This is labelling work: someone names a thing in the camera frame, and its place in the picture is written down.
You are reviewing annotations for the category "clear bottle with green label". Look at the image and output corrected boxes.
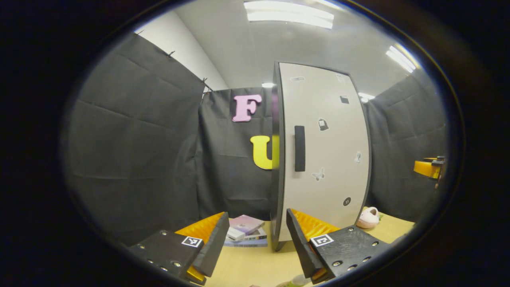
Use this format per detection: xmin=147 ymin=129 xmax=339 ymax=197
xmin=278 ymin=274 xmax=314 ymax=287

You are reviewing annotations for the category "white book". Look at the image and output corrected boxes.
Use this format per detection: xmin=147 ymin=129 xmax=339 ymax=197
xmin=243 ymin=227 xmax=268 ymax=242

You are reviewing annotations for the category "dark gray cabinet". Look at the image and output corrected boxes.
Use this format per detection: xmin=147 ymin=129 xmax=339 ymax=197
xmin=270 ymin=60 xmax=373 ymax=253

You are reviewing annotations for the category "black backdrop cloth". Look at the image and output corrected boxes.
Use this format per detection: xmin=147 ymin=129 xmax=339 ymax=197
xmin=61 ymin=33 xmax=449 ymax=246

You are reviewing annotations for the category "small white box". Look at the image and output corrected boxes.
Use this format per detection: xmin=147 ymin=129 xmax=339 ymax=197
xmin=225 ymin=226 xmax=246 ymax=242

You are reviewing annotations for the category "black door handle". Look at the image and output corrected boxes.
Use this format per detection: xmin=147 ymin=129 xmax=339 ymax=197
xmin=294 ymin=125 xmax=306 ymax=173

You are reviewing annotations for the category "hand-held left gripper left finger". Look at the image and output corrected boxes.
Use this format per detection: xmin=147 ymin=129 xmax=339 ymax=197
xmin=129 ymin=211 xmax=231 ymax=286

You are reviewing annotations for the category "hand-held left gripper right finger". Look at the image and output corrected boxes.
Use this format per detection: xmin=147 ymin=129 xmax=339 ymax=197
xmin=286 ymin=208 xmax=391 ymax=285

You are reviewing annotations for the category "beige cabinet door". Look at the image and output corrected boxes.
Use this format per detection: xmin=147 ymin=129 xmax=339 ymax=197
xmin=278 ymin=62 xmax=372 ymax=243

